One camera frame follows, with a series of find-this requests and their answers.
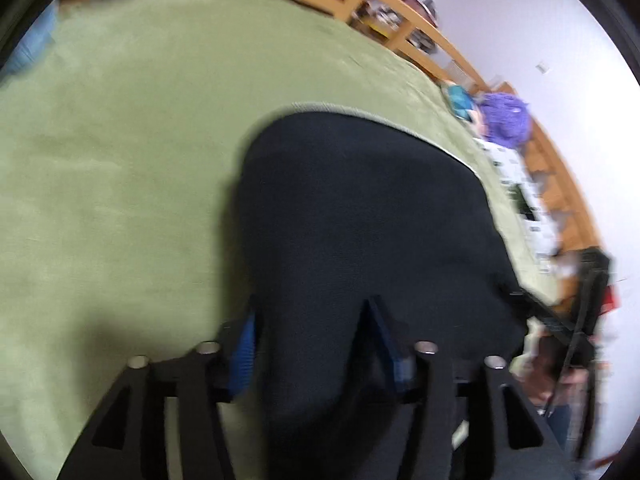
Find light blue fleece blanket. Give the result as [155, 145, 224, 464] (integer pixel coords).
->
[1, 0, 60, 79]

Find black pants with grey stripe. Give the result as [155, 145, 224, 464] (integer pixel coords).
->
[235, 112, 526, 479]

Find white patterned pillow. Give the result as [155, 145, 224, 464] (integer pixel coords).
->
[475, 139, 561, 274]

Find wooden bed frame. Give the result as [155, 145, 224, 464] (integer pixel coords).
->
[64, 0, 604, 261]

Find person's right hand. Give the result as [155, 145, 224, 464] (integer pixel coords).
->
[522, 344, 586, 408]

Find teal patterned cushion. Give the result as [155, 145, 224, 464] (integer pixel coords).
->
[440, 80, 482, 124]

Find purple plush toy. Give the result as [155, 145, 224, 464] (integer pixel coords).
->
[475, 92, 532, 150]

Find black cable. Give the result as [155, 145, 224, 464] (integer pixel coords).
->
[541, 268, 606, 463]

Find green bed blanket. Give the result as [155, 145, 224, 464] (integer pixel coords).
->
[1, 0, 560, 479]

